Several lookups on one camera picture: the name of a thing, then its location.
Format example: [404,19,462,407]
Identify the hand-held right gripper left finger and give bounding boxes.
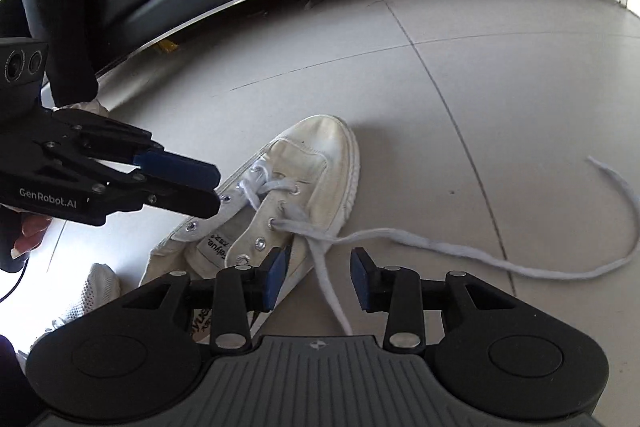
[120,247,290,355]

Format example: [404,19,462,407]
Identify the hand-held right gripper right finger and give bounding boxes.
[349,246,517,354]

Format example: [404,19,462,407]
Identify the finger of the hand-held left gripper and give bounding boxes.
[0,149,222,227]
[44,108,222,191]

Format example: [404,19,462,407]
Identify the white shoelace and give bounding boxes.
[235,156,640,338]

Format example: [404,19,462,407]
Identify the white canvas shoe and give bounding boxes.
[139,114,362,345]

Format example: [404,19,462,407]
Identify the person's left hand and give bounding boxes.
[9,213,55,260]

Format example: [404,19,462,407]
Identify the person's white mesh sneaker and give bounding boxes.
[47,263,122,333]

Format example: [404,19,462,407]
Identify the person's dark trouser leg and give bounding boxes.
[0,332,32,427]

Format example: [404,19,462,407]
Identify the black cable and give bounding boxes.
[0,254,31,303]

